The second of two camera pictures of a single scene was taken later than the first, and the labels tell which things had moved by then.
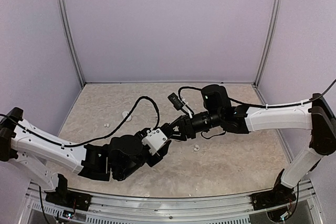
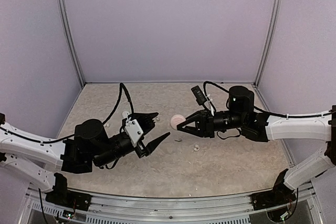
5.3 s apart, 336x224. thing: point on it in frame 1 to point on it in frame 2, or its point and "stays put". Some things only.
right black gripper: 185,123 to 205,124
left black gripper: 160,155 to 147,150
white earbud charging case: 124,114 stays put
